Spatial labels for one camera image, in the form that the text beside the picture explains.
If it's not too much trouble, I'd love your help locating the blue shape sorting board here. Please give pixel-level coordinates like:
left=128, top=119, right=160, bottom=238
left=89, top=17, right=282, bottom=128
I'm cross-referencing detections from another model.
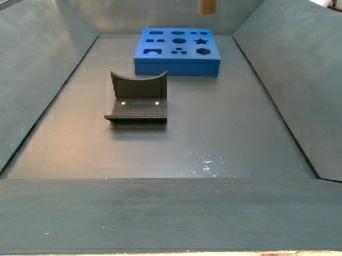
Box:
left=133, top=28, right=220, bottom=76

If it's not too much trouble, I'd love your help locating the brown wooden cylinder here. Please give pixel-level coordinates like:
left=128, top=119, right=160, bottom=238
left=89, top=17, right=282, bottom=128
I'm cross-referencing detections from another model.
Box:
left=199, top=0, right=216, bottom=15

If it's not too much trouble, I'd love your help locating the black curved holder stand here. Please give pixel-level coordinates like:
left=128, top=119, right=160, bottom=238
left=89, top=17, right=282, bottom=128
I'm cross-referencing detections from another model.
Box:
left=104, top=73, right=167, bottom=122

